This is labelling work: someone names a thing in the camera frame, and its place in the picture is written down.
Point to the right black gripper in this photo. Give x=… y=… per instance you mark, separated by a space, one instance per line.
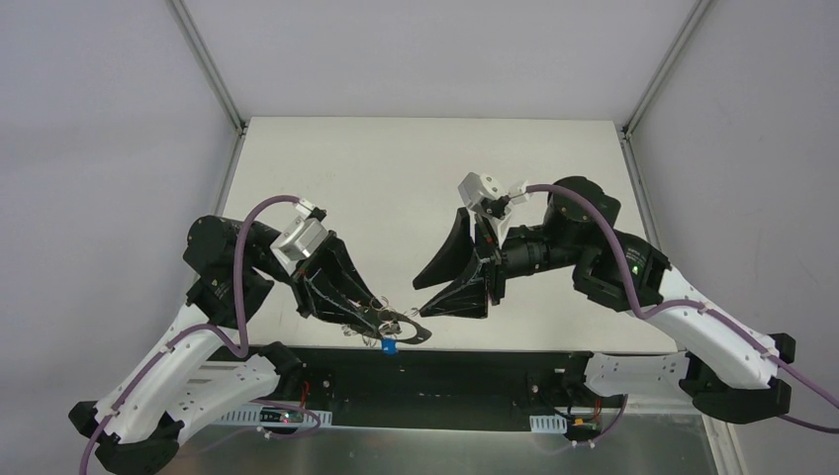
x=492 y=263

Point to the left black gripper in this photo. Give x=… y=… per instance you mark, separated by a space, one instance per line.
x=314 y=273

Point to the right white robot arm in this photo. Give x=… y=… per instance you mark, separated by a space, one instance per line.
x=721 y=367

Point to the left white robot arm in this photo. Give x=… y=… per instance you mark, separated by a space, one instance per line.
x=203 y=367

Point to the blue key tag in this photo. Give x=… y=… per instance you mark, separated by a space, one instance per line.
x=389 y=346

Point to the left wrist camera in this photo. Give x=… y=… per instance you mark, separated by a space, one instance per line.
x=301 y=238

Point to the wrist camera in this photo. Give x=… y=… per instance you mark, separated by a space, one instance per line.
x=488 y=198
x=301 y=238

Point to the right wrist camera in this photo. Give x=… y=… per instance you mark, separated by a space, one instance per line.
x=488 y=198

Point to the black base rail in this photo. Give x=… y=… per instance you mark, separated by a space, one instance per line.
x=437 y=389

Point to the left white cable duct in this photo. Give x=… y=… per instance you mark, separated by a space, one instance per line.
x=286 y=416

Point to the white cable duct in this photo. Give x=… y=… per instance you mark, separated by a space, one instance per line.
x=286 y=416
x=551 y=424

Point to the right white cable duct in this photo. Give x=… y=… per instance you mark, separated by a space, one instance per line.
x=551 y=424

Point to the left aluminium frame post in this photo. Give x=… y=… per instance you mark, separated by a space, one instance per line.
x=204 y=59

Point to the aluminium frame post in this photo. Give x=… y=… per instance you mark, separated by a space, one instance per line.
x=204 y=59
x=675 y=50

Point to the right aluminium frame post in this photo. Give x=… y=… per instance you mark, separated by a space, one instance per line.
x=675 y=50

